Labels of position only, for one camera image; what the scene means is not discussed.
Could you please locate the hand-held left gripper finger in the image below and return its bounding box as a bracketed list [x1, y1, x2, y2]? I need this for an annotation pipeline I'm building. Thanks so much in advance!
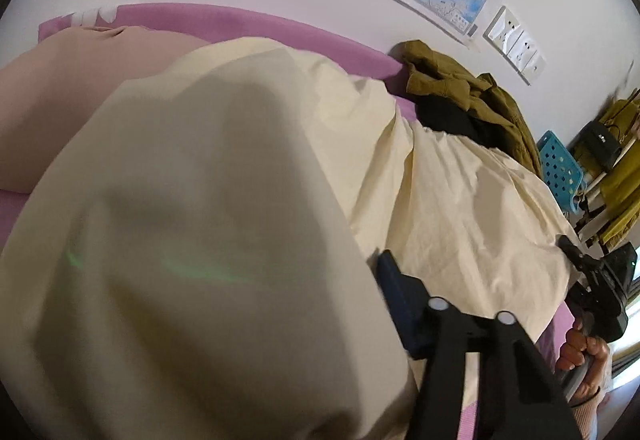
[375, 250, 583, 440]

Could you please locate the person's right hand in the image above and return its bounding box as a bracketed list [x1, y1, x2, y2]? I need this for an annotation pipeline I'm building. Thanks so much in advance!
[556, 315, 612, 402]

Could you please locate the person's right forearm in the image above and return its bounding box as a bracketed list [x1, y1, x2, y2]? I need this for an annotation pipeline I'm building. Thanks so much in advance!
[569, 385, 614, 440]

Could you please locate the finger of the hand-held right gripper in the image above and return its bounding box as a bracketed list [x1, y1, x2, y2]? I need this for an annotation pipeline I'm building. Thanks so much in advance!
[557, 235, 601, 277]

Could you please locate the olive green jacket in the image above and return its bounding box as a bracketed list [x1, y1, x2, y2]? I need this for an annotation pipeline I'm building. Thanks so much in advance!
[400, 40, 544, 179]

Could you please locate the beige pink pillow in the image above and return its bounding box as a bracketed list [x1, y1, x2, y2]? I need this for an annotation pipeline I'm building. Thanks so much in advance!
[0, 26, 211, 193]

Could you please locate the black cloth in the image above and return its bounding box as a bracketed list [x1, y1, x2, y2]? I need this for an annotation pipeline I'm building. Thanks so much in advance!
[417, 94, 506, 151]

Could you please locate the white wall socket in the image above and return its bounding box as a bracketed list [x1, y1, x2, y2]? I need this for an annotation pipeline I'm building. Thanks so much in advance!
[522, 47, 547, 86]
[505, 27, 536, 70]
[482, 6, 521, 55]

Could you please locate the blue perforated plastic basket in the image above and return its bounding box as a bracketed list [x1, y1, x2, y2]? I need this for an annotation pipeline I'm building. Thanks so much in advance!
[537, 130, 586, 213]

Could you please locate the cream yellow shirt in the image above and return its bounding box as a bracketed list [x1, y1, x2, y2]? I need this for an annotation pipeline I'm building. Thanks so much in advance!
[0, 36, 576, 440]

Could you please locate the rack with yellow clothes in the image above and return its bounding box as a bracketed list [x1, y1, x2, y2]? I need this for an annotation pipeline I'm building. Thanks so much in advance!
[575, 90, 640, 251]

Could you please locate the pink bed sheet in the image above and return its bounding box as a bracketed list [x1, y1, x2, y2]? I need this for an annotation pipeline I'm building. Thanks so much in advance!
[0, 2, 576, 440]

